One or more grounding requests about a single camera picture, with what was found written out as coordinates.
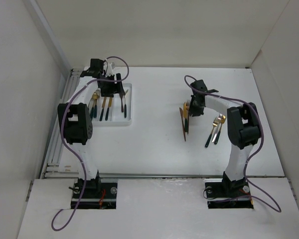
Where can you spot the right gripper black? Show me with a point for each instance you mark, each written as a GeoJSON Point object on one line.
{"type": "Point", "coordinates": [196, 112]}

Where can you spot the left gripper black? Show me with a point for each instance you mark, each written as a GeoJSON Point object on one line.
{"type": "Point", "coordinates": [115, 88]}

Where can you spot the gold spoon green handle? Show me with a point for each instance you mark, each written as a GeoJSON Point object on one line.
{"type": "Point", "coordinates": [94, 96]}
{"type": "Point", "coordinates": [95, 109]}

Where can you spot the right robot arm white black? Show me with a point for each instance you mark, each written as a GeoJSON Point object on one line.
{"type": "Point", "coordinates": [244, 130]}

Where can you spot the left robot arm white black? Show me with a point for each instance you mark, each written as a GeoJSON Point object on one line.
{"type": "Point", "coordinates": [75, 120]}

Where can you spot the white divided utensil tray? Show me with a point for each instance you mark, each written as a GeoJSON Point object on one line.
{"type": "Point", "coordinates": [120, 111]}

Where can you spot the gold knife green handle short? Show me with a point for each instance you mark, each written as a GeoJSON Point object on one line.
{"type": "Point", "coordinates": [185, 115]}

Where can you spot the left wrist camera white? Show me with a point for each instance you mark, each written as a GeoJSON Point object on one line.
{"type": "Point", "coordinates": [109, 68]}

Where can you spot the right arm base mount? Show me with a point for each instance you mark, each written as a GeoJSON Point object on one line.
{"type": "Point", "coordinates": [221, 193]}

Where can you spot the aluminium rail frame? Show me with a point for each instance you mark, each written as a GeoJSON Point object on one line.
{"type": "Point", "coordinates": [54, 145]}

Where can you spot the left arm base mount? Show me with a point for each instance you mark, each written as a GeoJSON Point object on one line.
{"type": "Point", "coordinates": [100, 193]}

